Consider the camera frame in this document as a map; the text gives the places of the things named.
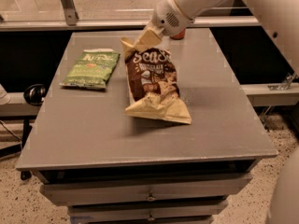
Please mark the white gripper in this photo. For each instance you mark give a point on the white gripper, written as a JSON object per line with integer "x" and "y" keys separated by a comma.
{"x": 166, "y": 19}

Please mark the brown and yellow chip bag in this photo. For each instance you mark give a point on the brown and yellow chip bag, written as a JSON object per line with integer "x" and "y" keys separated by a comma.
{"x": 152, "y": 85}

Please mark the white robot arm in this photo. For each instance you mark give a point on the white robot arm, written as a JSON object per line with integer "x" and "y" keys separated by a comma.
{"x": 280, "y": 20}

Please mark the green jalapeno chip bag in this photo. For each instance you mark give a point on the green jalapeno chip bag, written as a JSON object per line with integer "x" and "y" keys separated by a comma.
{"x": 92, "y": 69}

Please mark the orange soda can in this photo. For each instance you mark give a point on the orange soda can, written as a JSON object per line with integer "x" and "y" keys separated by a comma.
{"x": 179, "y": 36}

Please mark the black round object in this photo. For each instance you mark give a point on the black round object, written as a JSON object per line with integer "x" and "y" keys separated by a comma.
{"x": 35, "y": 94}

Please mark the grey drawer cabinet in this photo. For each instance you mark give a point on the grey drawer cabinet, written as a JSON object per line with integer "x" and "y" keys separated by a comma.
{"x": 108, "y": 165}

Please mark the low grey side bench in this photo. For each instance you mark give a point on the low grey side bench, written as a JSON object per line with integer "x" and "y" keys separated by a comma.
{"x": 13, "y": 104}

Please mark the lower grey drawer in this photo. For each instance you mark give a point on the lower grey drawer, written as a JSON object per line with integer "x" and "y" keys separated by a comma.
{"x": 147, "y": 212}

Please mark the grey drawer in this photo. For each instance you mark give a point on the grey drawer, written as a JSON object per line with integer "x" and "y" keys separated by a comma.
{"x": 146, "y": 189}
{"x": 147, "y": 212}

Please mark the upper grey drawer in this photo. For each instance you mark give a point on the upper grey drawer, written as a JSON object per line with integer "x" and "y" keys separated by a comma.
{"x": 146, "y": 189}

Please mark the grey metal rail post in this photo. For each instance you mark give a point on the grey metal rail post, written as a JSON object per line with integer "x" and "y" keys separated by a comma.
{"x": 70, "y": 13}

